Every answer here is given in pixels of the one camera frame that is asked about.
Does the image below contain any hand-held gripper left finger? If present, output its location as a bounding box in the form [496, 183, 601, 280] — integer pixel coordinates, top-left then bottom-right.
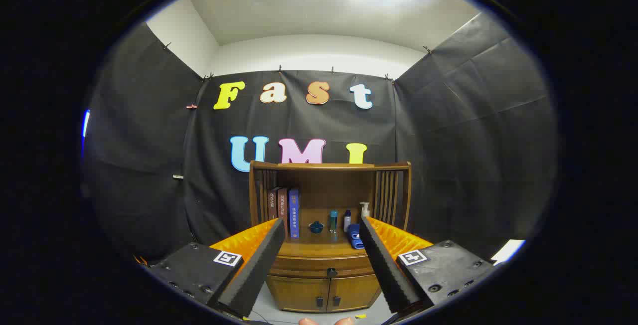
[145, 218, 286, 320]

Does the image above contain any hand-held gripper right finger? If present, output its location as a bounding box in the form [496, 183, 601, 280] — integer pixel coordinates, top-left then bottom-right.
[359, 216, 499, 316]

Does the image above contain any wooden drawer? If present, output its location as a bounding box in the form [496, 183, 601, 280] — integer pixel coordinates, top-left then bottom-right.
[269, 255, 379, 279]

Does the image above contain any wooden cabinet door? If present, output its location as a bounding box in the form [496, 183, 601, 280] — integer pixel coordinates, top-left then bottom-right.
[267, 275, 330, 312]
[328, 274, 382, 312]

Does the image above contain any wooden countertop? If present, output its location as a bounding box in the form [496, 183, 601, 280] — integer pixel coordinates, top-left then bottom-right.
[277, 209, 372, 258]

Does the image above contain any wooden cabinet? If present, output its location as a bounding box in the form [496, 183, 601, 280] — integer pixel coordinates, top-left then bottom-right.
[249, 162, 412, 313]

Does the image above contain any blue folded towel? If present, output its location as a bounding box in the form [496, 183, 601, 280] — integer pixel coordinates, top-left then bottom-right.
[347, 223, 366, 250]

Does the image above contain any reddish brown book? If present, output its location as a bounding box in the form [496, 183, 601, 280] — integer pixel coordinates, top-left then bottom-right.
[277, 188, 290, 231]

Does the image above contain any blue book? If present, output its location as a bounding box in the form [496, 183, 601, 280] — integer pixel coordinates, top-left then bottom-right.
[289, 188, 300, 239]

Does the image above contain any black backdrop cloth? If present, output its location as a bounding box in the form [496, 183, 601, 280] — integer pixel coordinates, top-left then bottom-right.
[82, 13, 558, 266]

